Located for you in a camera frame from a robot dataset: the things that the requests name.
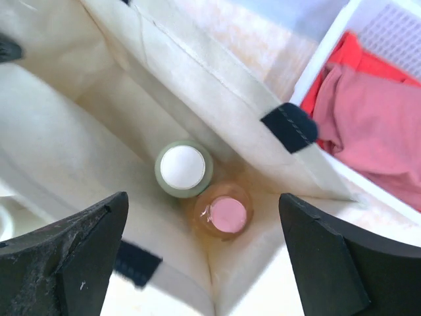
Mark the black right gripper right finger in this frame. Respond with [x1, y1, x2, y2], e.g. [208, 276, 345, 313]
[279, 194, 420, 315]

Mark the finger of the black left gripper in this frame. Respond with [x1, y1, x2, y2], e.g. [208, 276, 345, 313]
[0, 34, 24, 63]

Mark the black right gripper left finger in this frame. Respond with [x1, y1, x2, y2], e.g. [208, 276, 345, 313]
[1, 192, 128, 315]

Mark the beige canvas tote bag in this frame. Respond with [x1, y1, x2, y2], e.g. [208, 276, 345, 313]
[1, 1, 351, 315]

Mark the green bottle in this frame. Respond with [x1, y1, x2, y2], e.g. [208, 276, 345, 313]
[155, 140, 214, 199]

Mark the red cloth in basket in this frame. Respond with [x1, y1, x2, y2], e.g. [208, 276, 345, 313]
[301, 32, 420, 210]

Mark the white plastic mesh basket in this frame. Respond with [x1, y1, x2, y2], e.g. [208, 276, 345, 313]
[290, 1, 420, 224]

